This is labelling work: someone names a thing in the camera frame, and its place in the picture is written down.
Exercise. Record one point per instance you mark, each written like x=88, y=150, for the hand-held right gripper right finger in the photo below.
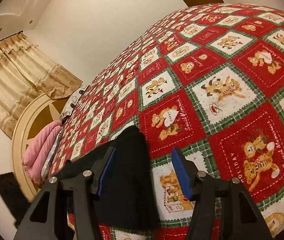
x=183, y=177

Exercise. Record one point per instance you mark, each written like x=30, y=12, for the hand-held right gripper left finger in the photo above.
x=104, y=177

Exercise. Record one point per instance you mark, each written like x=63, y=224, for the black pants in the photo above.
x=132, y=180

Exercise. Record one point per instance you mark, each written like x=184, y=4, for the folded pink blanket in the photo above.
x=39, y=150

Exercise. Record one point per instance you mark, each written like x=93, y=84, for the patterned white pillow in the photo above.
x=72, y=102

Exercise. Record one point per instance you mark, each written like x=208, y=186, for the red printed bedspread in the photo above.
x=219, y=92

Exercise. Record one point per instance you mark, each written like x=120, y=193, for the dark box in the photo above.
x=9, y=192

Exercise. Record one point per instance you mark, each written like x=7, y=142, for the cream wooden headboard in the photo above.
x=19, y=132

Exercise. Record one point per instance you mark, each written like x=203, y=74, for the beige floral curtain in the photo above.
x=12, y=80

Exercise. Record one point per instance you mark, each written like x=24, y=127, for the dark curtain rod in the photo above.
x=9, y=36

